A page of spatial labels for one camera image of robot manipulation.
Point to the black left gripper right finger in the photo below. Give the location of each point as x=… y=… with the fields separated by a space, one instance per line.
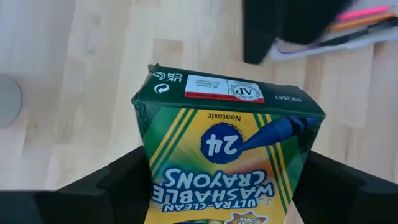
x=342 y=202

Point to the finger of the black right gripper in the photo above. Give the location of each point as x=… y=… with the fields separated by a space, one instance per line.
x=311 y=18
x=258 y=31

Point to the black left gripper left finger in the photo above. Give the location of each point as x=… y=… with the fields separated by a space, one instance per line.
x=93 y=202

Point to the black pen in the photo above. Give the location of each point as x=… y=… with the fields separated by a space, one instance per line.
x=351 y=35

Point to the orange pencil with eraser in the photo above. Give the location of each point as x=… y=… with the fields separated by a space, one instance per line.
x=360 y=22

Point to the pink pencil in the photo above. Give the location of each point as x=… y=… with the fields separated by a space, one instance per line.
x=363 y=13

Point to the yellow green crayon box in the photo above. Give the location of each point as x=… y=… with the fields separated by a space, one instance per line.
x=217 y=149

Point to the clear pencil case purple lid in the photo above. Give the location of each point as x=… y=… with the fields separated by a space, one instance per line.
x=295 y=51

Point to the white plant pot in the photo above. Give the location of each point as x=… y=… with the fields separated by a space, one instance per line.
x=7 y=99

